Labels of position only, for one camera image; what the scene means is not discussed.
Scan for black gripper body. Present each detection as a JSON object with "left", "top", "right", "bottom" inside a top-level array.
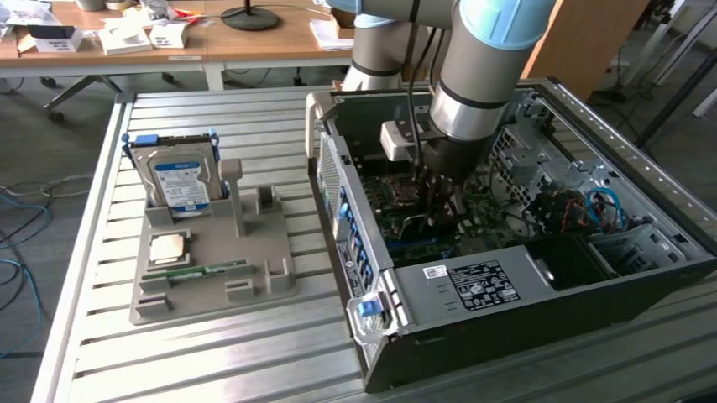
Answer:
[{"left": 416, "top": 136, "right": 498, "bottom": 185}]

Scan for green graphics card black fan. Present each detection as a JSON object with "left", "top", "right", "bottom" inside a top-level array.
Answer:
[{"left": 384, "top": 212, "right": 455, "bottom": 241}]

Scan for CPU socket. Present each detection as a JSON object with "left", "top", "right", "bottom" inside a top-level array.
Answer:
[{"left": 383, "top": 175, "right": 422, "bottom": 207}]

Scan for green motherboard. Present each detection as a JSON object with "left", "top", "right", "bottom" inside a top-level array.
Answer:
[{"left": 358, "top": 161, "right": 527, "bottom": 268}]

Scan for grey power supply unit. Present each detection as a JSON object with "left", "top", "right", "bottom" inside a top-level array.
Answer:
[{"left": 391, "top": 245, "right": 553, "bottom": 332}]

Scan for black drive box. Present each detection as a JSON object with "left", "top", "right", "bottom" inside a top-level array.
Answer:
[{"left": 523, "top": 234, "right": 621, "bottom": 291}]

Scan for blue case latch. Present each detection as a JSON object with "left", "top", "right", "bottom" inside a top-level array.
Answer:
[{"left": 358, "top": 296, "right": 386, "bottom": 318}]

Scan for black open PC case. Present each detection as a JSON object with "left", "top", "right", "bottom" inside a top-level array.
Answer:
[{"left": 304, "top": 76, "right": 717, "bottom": 395}]

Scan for silver disk bay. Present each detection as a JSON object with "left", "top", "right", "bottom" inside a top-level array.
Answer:
[{"left": 587, "top": 223, "right": 693, "bottom": 278}]

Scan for white booklet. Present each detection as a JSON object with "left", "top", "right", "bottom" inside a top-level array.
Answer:
[{"left": 310, "top": 18, "right": 355, "bottom": 51}]

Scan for wooden cabinet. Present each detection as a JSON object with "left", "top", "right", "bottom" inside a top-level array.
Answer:
[{"left": 518, "top": 0, "right": 654, "bottom": 102}]

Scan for brown cardboard box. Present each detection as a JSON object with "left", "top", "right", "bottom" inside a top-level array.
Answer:
[{"left": 330, "top": 8, "right": 359, "bottom": 29}]

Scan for grey parts rack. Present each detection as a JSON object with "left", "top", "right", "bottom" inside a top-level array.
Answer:
[{"left": 128, "top": 158, "right": 298, "bottom": 327}]

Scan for hard disk in blue caddy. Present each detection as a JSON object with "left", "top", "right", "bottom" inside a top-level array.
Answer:
[{"left": 120, "top": 128, "right": 228, "bottom": 219}]

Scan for green RAM stick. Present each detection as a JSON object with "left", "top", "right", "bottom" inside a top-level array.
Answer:
[{"left": 140, "top": 259, "right": 251, "bottom": 281}]

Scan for wooden desk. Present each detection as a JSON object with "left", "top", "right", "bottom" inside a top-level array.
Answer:
[{"left": 0, "top": 0, "right": 514, "bottom": 123}]

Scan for CPU chip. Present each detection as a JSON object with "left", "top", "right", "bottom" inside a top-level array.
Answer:
[{"left": 148, "top": 233, "right": 191, "bottom": 265}]

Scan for black round stand base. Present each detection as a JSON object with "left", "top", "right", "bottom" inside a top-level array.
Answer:
[{"left": 219, "top": 0, "right": 282, "bottom": 31}]

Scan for small white box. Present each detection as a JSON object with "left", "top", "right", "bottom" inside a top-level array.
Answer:
[{"left": 148, "top": 23, "right": 191, "bottom": 50}]

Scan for white box round insert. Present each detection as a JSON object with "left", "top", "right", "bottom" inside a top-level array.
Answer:
[{"left": 97, "top": 18, "right": 153, "bottom": 55}]

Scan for white box black lid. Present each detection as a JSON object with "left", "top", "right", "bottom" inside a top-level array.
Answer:
[{"left": 27, "top": 24, "right": 85, "bottom": 54}]

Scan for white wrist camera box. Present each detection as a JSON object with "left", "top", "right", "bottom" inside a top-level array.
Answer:
[{"left": 379, "top": 120, "right": 436, "bottom": 162}]

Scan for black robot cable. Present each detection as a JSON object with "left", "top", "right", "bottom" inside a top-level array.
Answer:
[{"left": 404, "top": 0, "right": 428, "bottom": 170}]

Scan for blue wire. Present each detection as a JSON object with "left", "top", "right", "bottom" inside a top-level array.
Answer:
[{"left": 585, "top": 186, "right": 629, "bottom": 234}]

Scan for white floor cable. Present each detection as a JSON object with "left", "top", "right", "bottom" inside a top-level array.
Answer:
[{"left": 0, "top": 174, "right": 93, "bottom": 199}]

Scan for blue floor cable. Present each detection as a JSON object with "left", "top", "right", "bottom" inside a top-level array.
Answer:
[{"left": 0, "top": 258, "right": 45, "bottom": 360}]

